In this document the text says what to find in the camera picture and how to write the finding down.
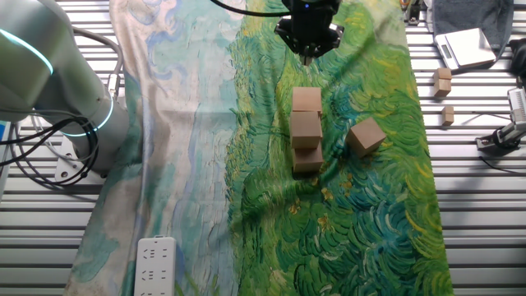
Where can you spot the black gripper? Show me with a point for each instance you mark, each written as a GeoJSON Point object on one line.
{"type": "Point", "coordinates": [310, 20]}

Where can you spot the wooden cube block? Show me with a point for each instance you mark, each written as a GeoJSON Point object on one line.
{"type": "Point", "coordinates": [308, 161]}
{"type": "Point", "coordinates": [365, 135]}
{"type": "Point", "coordinates": [307, 99]}
{"type": "Point", "coordinates": [306, 129]}

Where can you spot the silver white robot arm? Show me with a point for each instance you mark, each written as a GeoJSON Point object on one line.
{"type": "Point", "coordinates": [41, 61]}

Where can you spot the small wooden block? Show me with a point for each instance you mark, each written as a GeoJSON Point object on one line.
{"type": "Point", "coordinates": [442, 86]}
{"type": "Point", "coordinates": [448, 116]}

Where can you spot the dark grey cloth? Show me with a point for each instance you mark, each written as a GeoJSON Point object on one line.
{"type": "Point", "coordinates": [464, 14]}

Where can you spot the white kitchen scale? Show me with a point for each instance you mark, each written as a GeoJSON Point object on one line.
{"type": "Point", "coordinates": [468, 47]}

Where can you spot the green blue painted cloth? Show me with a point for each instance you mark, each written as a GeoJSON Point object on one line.
{"type": "Point", "coordinates": [328, 226]}

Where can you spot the black round object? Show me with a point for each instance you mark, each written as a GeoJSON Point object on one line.
{"type": "Point", "coordinates": [520, 57]}

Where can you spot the white power strip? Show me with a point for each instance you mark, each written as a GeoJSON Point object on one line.
{"type": "Point", "coordinates": [155, 267]}

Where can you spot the metal base mounting plate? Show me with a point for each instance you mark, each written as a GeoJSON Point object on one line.
{"type": "Point", "coordinates": [67, 168]}

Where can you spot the black camera stand base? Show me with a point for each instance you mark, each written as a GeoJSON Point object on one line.
{"type": "Point", "coordinates": [414, 12]}

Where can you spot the grey camera mount arm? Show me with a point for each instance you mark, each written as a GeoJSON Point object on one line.
{"type": "Point", "coordinates": [503, 135]}

